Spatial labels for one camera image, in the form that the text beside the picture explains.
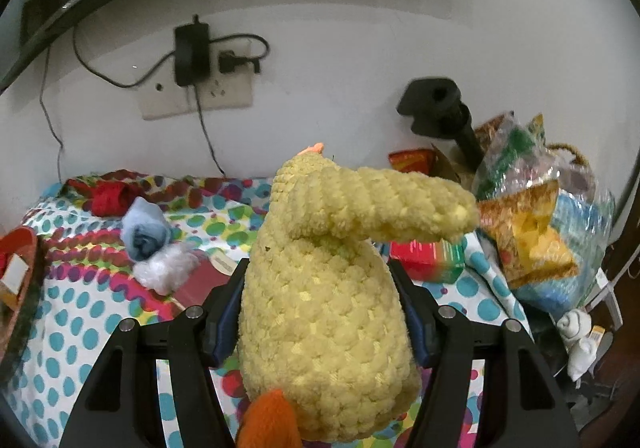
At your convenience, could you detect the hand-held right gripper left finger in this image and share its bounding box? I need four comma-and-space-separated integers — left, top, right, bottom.
59, 255, 251, 448

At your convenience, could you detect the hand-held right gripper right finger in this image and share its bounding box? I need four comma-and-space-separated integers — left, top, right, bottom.
387, 258, 583, 448

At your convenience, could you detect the white plastic wrapper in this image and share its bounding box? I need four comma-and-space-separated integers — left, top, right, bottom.
132, 242, 202, 295

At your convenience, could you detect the yellow crochet duck toy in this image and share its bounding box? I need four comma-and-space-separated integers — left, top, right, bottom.
235, 142, 481, 448

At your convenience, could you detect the blue sock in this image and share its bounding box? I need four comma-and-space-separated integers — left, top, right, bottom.
121, 197, 172, 262

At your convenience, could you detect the red sock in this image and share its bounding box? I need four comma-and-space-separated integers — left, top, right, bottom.
91, 179, 147, 217

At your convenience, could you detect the round red tray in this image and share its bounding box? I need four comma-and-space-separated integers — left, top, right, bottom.
0, 227, 47, 381

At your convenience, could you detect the beige notepad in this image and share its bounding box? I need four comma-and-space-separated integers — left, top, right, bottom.
0, 254, 29, 305

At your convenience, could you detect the dark red booklet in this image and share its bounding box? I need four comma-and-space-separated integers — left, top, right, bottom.
172, 251, 236, 310

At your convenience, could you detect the red and green box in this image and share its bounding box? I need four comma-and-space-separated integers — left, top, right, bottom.
389, 237, 467, 284

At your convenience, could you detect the pile of snack packets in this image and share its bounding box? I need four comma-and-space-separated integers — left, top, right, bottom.
472, 111, 617, 314

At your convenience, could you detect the polka dot blanket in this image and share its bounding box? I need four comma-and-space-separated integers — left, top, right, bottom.
0, 169, 531, 448

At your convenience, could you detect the white rolled sock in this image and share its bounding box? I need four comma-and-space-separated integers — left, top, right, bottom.
556, 307, 607, 381

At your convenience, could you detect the red snack packet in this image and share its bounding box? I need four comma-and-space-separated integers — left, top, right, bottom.
389, 148, 436, 175

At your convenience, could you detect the black plug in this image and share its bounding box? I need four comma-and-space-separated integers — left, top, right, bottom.
217, 51, 263, 75

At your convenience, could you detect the black power adapter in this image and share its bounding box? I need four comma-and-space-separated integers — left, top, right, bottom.
173, 14, 211, 88

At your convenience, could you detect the black adapter cable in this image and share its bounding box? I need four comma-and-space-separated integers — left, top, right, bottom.
194, 32, 271, 177

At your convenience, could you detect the beige wall outlet plate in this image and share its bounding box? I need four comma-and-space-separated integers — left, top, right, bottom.
137, 73, 254, 120

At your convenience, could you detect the thin black cable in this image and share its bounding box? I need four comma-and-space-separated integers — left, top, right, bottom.
71, 23, 177, 89

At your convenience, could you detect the black television power cable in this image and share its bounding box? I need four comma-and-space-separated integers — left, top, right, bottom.
39, 46, 66, 181

